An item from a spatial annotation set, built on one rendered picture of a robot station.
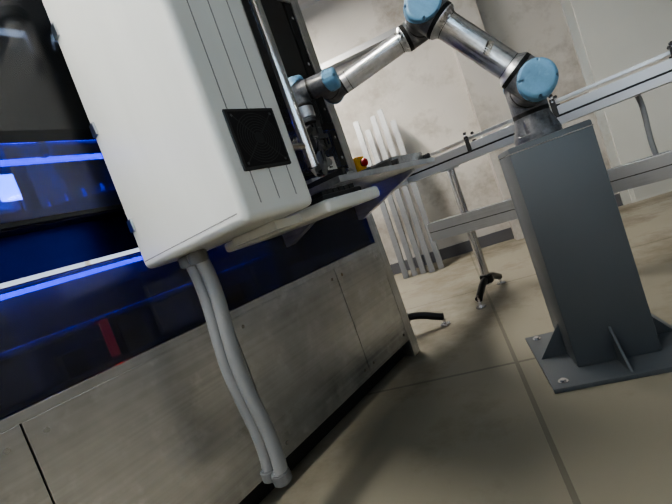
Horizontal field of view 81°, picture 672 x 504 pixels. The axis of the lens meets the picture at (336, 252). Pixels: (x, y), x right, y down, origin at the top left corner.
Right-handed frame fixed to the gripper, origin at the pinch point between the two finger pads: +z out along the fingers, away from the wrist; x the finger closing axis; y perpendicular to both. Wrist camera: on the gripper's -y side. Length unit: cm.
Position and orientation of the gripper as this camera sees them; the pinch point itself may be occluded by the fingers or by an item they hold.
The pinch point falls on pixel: (320, 174)
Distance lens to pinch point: 145.2
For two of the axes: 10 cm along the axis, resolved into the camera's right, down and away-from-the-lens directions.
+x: -7.4, 2.0, 6.4
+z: 3.2, 9.4, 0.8
